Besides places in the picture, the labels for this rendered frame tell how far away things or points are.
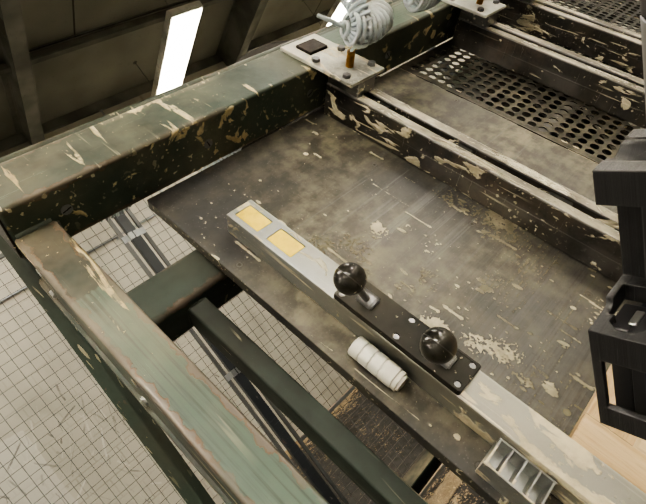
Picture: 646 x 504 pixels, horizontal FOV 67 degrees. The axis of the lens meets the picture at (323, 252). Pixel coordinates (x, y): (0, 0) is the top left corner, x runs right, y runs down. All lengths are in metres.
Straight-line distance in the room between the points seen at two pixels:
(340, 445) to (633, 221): 0.51
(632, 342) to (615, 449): 0.49
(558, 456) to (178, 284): 0.55
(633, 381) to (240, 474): 0.39
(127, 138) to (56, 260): 0.22
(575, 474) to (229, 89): 0.77
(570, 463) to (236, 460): 0.36
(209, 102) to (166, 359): 0.47
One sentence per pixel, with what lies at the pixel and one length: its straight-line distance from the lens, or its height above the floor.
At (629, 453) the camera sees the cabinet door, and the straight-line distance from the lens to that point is 0.70.
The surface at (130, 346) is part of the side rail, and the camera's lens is 0.62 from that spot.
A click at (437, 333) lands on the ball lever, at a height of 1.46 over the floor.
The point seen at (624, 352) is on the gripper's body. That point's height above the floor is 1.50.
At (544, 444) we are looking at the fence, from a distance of 0.63.
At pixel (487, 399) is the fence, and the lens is 0.62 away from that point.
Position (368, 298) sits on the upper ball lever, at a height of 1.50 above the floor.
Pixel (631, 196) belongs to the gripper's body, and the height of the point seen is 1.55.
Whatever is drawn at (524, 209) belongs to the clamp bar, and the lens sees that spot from 0.87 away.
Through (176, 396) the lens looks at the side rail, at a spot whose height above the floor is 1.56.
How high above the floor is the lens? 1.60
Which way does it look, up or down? 1 degrees down
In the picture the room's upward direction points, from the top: 36 degrees counter-clockwise
